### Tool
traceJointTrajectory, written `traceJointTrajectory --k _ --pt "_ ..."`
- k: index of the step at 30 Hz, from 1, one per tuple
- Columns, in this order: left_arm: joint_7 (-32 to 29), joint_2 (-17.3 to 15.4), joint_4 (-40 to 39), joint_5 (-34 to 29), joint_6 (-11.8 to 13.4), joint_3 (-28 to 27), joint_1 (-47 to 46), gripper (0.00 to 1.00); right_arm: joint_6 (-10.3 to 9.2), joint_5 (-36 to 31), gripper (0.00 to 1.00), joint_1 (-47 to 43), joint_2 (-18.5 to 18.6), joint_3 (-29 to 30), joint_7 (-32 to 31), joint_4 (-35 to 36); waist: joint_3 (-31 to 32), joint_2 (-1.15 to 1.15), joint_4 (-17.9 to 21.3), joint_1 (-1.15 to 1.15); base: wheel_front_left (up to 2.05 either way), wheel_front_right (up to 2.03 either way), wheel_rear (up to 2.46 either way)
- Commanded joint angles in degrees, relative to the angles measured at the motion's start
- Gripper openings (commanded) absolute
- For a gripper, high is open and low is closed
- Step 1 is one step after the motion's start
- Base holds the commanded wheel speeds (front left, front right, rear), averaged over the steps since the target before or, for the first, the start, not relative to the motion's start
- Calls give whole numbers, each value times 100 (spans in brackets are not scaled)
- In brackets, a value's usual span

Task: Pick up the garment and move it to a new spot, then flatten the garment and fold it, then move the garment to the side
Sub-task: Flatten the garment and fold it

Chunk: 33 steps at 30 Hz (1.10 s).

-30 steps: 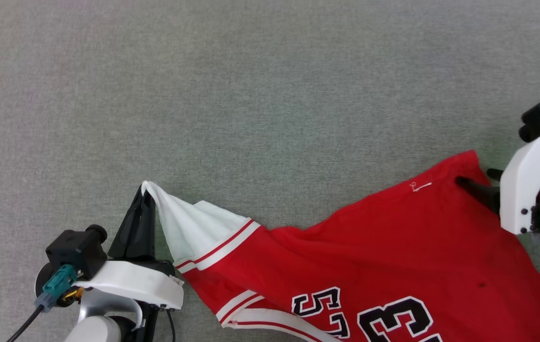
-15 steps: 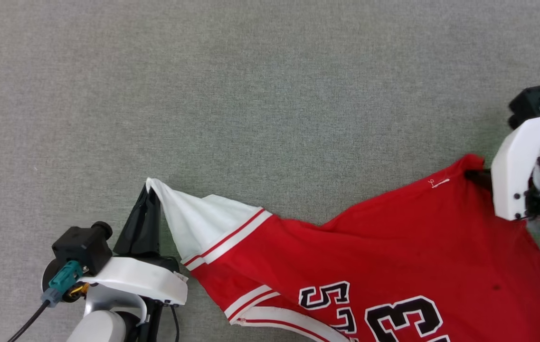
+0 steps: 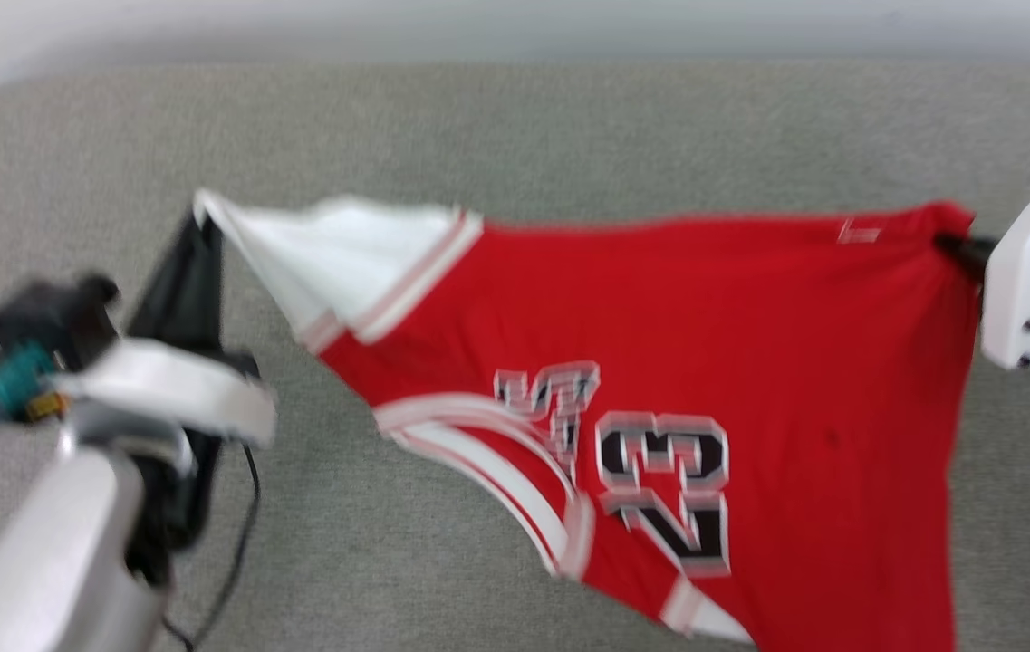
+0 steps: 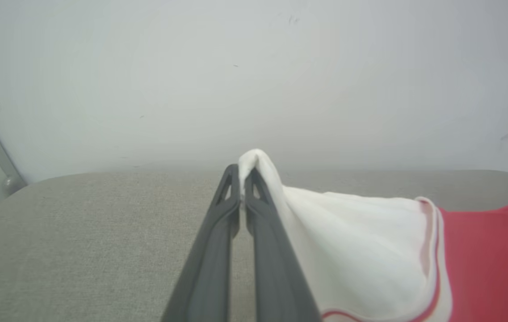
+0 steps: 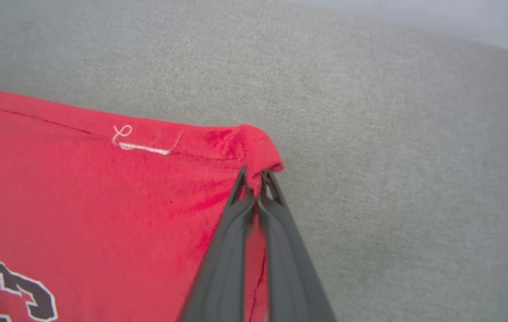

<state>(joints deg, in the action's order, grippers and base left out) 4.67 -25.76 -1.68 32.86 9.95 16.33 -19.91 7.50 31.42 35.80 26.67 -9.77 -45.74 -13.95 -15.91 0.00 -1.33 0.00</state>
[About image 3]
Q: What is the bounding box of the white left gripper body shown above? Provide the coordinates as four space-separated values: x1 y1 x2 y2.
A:
57 337 278 449

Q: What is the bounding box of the grey fabric sofa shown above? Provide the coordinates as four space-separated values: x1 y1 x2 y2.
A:
0 59 1030 652

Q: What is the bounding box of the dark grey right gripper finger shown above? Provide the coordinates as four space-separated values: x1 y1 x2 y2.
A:
934 233 997 280

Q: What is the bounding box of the teal cable connector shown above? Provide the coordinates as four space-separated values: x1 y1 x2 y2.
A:
0 342 64 424

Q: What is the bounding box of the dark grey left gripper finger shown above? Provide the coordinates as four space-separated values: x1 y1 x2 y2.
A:
128 213 227 352

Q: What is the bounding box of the red and white basketball jersey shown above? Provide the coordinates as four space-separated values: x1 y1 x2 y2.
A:
193 188 982 652

